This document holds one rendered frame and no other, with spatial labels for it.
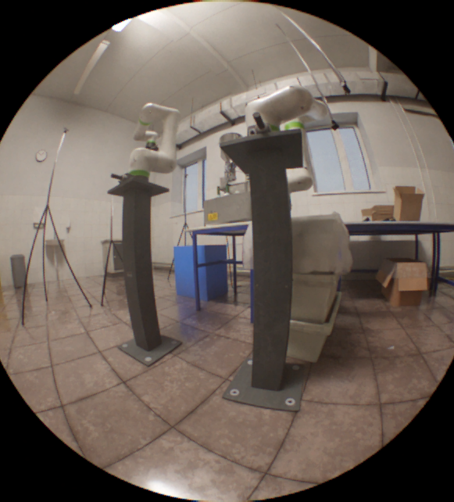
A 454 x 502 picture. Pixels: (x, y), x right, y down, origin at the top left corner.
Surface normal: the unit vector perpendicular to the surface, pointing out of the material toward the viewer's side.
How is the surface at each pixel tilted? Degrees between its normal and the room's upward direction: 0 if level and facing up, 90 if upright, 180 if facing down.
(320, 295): 96
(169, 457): 0
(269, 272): 90
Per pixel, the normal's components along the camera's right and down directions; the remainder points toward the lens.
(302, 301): -0.65, 0.15
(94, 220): 0.84, -0.01
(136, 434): -0.04, -1.00
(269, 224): -0.40, 0.04
